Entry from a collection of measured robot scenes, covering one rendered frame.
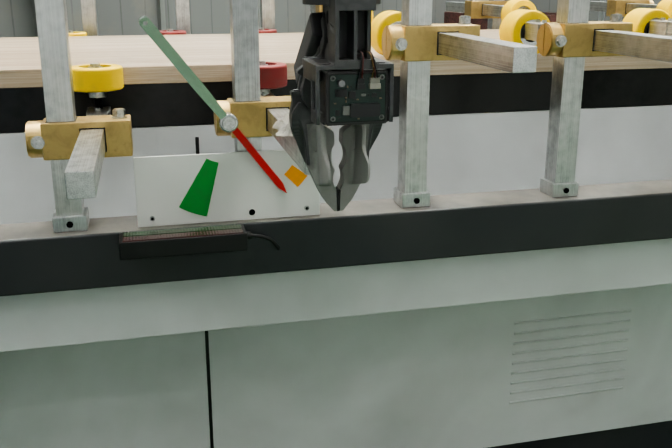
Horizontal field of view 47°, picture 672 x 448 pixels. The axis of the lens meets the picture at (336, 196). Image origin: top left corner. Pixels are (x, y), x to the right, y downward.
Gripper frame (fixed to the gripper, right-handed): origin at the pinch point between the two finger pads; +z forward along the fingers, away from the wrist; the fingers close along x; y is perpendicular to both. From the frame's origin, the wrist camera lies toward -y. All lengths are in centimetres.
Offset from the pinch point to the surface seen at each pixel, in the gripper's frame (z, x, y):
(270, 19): -10, 16, -144
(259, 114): -2.6, -2.7, -34.2
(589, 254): 24, 53, -37
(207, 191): 8.0, -10.3, -34.2
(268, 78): -6.2, 0.3, -45.0
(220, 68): -7, -6, -56
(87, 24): -9, -32, -144
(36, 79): -6, -34, -56
